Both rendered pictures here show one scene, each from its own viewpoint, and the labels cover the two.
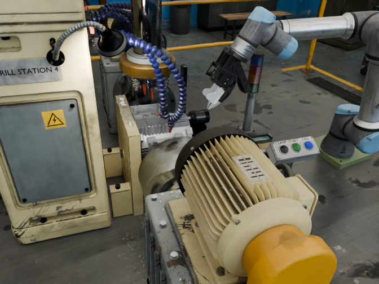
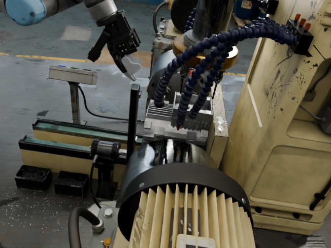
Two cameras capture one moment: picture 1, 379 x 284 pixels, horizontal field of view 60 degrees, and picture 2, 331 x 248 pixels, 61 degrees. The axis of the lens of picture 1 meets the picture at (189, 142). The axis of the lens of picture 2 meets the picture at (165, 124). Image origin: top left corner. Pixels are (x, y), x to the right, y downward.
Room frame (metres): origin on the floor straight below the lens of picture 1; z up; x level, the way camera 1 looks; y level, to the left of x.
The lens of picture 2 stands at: (1.75, 0.33, 1.61)
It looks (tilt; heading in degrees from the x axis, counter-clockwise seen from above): 37 degrees down; 199
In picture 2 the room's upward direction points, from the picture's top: 9 degrees clockwise
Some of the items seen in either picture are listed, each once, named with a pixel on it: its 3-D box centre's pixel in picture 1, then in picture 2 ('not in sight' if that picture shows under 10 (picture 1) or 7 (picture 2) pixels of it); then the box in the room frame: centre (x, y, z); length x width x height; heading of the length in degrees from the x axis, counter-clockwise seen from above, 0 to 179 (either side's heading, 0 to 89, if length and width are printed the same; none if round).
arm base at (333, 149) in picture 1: (339, 140); not in sight; (1.31, -0.71, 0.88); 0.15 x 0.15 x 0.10
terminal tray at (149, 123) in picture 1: (149, 119); (190, 111); (1.01, 0.15, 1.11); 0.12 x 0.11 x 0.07; 110
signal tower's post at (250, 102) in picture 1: (251, 94); not in sight; (1.49, -0.30, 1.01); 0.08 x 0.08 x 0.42; 20
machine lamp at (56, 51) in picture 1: (85, 44); not in sight; (0.72, 0.24, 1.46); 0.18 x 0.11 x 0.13; 110
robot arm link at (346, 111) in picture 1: (348, 119); not in sight; (1.30, -0.71, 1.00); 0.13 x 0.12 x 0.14; 11
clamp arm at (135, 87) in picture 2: (183, 95); (131, 125); (1.19, 0.03, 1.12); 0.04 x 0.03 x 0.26; 110
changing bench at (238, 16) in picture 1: (254, 26); not in sight; (6.22, -1.09, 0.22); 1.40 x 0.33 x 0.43; 117
